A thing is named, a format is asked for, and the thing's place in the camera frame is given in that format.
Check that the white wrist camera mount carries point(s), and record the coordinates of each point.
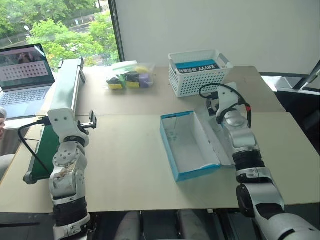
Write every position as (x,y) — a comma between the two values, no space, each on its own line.
(62,122)
(227,96)

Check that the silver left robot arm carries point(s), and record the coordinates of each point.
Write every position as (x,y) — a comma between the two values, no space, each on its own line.
(67,160)

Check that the purple block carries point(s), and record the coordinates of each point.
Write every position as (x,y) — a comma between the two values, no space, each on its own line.
(145,80)

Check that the yellow and black sponge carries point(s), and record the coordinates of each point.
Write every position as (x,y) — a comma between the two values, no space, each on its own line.
(115,83)
(132,80)

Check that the green conveyor belt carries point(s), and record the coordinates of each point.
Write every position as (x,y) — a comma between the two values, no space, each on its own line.
(63,87)

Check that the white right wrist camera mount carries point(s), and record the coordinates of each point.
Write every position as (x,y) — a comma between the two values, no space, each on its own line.
(227,96)

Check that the grey open laptop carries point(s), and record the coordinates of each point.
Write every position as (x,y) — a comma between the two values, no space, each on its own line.
(23,82)

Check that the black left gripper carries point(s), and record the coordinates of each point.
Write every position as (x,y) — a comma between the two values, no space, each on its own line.
(83,125)

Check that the white perforated plastic basket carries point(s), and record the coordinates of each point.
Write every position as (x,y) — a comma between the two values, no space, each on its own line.
(197,81)

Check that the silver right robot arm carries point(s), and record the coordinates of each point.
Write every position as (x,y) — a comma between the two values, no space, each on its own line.
(252,160)

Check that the blue printed carton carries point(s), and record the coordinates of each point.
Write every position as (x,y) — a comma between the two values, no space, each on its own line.
(197,66)

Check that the grey slanted metal bar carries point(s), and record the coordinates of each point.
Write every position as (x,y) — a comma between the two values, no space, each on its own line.
(308,75)

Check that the black window frame post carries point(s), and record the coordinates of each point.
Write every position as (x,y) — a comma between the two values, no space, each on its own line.
(117,30)

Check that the clear plastic bag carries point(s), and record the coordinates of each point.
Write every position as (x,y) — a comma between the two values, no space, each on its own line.
(130,75)

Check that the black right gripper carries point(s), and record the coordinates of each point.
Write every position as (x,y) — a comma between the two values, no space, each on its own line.
(212,106)

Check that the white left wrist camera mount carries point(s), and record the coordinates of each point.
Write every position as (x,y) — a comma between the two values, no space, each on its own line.
(62,122)

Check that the blue cardboard box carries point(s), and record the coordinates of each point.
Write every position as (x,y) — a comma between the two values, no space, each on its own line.
(190,145)

